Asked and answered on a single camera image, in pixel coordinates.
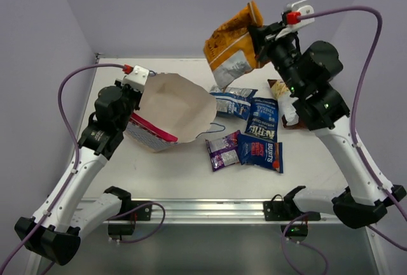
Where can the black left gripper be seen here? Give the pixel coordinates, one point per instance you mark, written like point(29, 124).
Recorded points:
point(135, 97)

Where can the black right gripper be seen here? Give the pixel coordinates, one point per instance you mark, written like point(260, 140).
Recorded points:
point(262, 46)

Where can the blue checkered paper bag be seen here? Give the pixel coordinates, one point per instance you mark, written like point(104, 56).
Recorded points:
point(177, 106)

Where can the brown Chio snack bag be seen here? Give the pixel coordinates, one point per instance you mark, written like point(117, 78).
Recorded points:
point(287, 112)

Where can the orange yellow snack bag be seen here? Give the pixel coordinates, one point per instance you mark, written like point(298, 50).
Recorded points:
point(229, 50)

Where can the blue white snack bag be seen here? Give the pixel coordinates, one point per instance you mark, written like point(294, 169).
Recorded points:
point(233, 101)

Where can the blue Kettle chips bag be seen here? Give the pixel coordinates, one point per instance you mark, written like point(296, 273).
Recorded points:
point(263, 119)

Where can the blue Burts chips bag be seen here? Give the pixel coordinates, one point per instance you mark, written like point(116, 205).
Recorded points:
point(259, 152)

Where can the purple snack packet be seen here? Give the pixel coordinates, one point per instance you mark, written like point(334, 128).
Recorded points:
point(223, 152)

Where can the red Real crisps bag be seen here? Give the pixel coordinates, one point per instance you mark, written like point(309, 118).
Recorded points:
point(135, 118)

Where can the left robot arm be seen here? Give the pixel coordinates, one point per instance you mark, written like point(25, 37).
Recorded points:
point(56, 229)

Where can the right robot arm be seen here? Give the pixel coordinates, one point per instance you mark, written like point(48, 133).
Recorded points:
point(322, 109)

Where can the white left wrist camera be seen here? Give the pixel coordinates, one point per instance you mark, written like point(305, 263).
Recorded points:
point(136, 77)

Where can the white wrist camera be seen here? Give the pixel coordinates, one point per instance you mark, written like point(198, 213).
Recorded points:
point(291, 23)
point(136, 77)

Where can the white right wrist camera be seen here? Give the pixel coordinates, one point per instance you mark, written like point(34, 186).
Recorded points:
point(291, 23)

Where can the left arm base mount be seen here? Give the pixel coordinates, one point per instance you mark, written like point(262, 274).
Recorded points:
point(117, 231)

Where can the aluminium rail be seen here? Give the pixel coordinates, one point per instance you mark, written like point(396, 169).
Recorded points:
point(212, 211)

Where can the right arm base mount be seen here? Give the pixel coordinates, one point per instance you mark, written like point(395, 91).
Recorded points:
point(278, 209)

